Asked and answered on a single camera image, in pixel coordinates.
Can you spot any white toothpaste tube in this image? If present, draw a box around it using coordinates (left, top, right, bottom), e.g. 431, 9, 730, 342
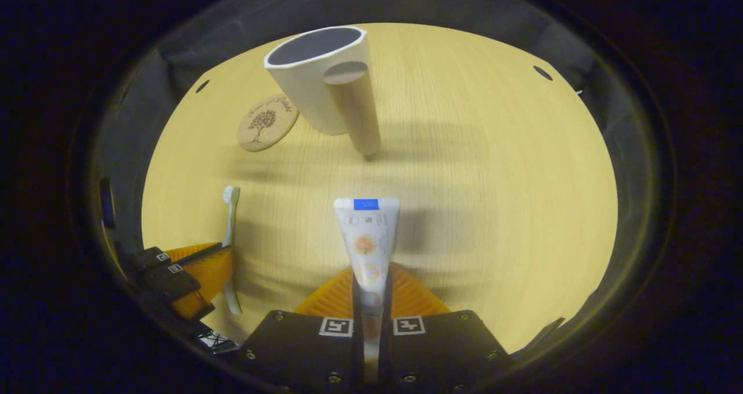
334, 198, 401, 383

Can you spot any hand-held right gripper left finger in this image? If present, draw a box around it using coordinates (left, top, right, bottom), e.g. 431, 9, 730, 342
241, 266, 364, 394

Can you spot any round cork coaster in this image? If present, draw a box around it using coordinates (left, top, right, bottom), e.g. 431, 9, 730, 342
237, 95, 300, 152

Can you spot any black and white patterned object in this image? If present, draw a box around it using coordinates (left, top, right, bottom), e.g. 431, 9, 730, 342
196, 330, 240, 355

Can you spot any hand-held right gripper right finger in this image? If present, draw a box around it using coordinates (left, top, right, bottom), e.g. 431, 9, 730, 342
380, 263, 511, 394

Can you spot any white toothbrush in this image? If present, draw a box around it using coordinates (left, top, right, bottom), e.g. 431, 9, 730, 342
222, 186, 243, 316

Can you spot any white cup with wooden handle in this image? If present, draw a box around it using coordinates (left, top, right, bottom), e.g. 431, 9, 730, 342
264, 26, 382, 162

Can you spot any light wooden desktop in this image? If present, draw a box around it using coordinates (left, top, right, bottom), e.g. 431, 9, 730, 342
141, 23, 619, 355

